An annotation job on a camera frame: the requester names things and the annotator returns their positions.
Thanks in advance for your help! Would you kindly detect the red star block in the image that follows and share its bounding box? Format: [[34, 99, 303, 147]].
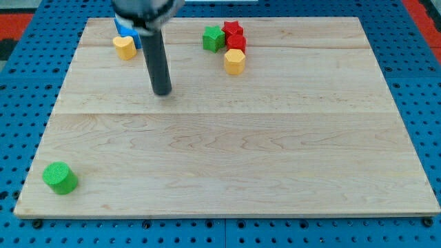
[[221, 21, 244, 43]]

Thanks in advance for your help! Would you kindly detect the blue block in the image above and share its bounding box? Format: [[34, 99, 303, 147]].
[[114, 18, 142, 49]]

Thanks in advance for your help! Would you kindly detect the wooden board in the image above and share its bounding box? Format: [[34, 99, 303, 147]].
[[14, 17, 440, 219]]

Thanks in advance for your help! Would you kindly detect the yellow hexagon block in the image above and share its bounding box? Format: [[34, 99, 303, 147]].
[[224, 49, 246, 75]]

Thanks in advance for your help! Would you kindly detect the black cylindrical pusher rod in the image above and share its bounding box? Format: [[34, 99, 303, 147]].
[[139, 26, 173, 96]]

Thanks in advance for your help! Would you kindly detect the yellow heart block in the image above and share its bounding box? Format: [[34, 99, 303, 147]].
[[112, 36, 137, 61]]

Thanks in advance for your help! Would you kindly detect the dark round robot end effector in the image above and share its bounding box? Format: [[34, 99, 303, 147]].
[[111, 0, 185, 36]]

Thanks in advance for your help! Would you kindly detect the green star block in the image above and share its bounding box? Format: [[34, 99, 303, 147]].
[[203, 25, 225, 53]]

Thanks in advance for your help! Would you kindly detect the red cylinder block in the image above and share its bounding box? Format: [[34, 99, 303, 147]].
[[227, 34, 247, 54]]

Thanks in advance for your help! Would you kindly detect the green cylinder block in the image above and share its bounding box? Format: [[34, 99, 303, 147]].
[[42, 161, 79, 195]]

